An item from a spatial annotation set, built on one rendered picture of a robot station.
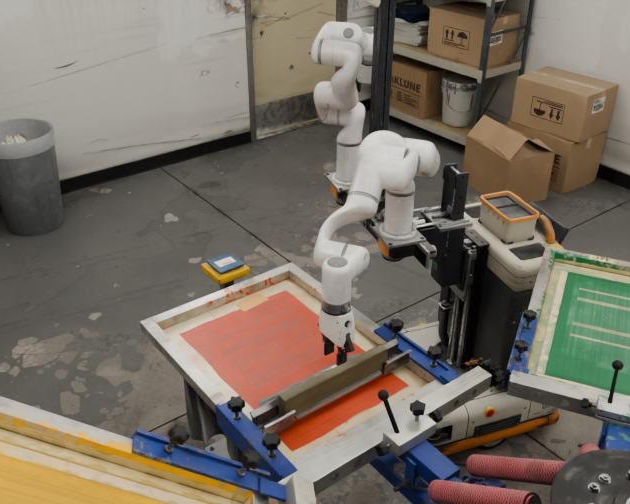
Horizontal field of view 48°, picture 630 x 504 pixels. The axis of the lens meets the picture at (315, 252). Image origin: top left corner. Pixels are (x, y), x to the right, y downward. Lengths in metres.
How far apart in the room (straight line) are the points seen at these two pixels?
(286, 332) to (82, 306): 2.14
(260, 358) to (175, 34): 3.73
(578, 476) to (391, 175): 0.87
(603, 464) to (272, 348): 1.08
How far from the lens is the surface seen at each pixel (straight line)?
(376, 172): 1.89
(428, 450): 1.79
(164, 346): 2.19
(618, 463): 1.49
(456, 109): 6.06
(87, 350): 3.88
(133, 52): 5.44
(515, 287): 2.81
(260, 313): 2.34
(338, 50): 2.45
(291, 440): 1.91
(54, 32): 5.20
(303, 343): 2.21
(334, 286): 1.75
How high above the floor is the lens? 2.33
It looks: 31 degrees down
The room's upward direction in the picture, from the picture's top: straight up
